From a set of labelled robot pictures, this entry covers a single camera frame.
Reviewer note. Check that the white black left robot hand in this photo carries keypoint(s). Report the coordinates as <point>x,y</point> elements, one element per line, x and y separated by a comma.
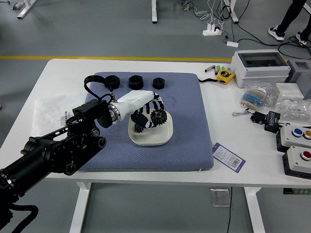
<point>136,99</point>

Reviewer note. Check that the small black gear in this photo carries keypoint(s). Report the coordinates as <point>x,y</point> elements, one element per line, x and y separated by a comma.
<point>138,129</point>

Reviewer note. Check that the large black gear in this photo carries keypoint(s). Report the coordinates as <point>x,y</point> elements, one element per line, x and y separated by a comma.
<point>160,119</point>

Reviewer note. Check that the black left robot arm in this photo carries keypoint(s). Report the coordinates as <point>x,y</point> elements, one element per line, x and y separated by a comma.
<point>60,153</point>

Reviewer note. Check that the large black hex nut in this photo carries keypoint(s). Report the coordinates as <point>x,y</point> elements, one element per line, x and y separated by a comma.
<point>116,85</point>
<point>132,85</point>

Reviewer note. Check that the small black hex nut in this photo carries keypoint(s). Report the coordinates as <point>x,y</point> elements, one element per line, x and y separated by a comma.
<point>155,86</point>

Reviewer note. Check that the blue yellow button box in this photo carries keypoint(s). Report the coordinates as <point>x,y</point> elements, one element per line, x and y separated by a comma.
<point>289,138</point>

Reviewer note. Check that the red button box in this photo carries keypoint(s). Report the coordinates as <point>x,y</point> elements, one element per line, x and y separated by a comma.
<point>295,162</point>

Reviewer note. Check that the white square dish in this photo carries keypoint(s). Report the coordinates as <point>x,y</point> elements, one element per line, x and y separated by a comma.
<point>155,137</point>

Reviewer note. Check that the blue-grey quilted cushion mat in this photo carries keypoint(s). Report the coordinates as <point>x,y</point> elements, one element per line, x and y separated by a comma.
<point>145,157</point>

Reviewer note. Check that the silver marker pen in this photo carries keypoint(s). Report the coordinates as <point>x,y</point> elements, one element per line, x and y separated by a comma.
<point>209,69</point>

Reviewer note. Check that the clear printed plastic bag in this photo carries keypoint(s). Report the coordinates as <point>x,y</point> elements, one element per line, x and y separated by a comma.
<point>48,114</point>

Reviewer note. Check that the white background table leg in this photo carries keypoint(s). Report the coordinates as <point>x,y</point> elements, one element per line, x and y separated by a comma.
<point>234,14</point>
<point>24,11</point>
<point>154,12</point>

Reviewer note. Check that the yellow tape measure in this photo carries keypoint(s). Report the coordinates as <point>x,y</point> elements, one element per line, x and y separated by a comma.
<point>224,75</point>

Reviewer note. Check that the white power strip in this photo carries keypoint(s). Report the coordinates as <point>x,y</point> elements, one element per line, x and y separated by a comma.
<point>209,32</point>

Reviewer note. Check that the purple white label tag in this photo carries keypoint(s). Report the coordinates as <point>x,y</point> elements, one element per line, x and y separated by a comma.
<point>228,157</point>

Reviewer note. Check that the white power adapter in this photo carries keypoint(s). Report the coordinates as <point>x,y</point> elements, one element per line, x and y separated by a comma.
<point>232,44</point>

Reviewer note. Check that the bag of blue resistors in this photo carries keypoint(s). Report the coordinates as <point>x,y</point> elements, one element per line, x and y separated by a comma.
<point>252,97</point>

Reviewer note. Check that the clear plastic holder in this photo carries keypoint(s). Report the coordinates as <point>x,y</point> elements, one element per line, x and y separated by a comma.
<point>219,197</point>

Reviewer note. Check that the clear bag of small parts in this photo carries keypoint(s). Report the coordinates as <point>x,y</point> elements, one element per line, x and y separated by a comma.
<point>271,95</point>

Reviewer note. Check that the black module with green display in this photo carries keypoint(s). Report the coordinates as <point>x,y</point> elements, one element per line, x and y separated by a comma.
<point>271,123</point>

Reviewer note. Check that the white foam block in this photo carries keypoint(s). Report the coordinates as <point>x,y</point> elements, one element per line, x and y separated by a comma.
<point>288,88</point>

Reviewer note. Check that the clear bubble wrap bag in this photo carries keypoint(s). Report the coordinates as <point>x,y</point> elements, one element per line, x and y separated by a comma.
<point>291,106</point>

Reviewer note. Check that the grey plastic block housing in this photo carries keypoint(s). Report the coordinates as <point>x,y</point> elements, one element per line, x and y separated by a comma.
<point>305,82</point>

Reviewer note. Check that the person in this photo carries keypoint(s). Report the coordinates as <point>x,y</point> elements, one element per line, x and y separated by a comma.
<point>291,12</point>

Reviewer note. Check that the black table control panel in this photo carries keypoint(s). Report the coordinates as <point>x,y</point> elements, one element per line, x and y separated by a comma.
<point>297,191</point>

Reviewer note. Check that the grey enclosure box clear lid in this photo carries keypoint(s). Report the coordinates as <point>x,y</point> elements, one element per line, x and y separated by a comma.
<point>257,72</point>

